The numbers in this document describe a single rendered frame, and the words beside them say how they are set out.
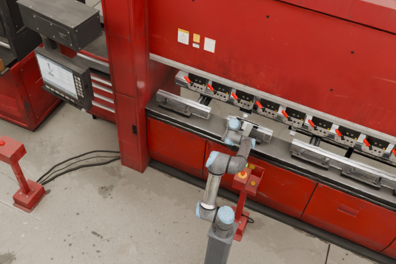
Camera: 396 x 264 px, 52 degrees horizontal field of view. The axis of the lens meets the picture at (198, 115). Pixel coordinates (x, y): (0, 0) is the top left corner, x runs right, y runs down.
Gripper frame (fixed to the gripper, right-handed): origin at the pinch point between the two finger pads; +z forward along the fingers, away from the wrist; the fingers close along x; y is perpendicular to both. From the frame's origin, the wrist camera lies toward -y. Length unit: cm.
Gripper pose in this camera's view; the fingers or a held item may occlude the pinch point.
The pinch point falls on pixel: (238, 129)
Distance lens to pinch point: 330.0
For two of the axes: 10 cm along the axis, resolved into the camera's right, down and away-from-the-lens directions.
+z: 2.2, 1.0, 9.7
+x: -9.1, -3.4, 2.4
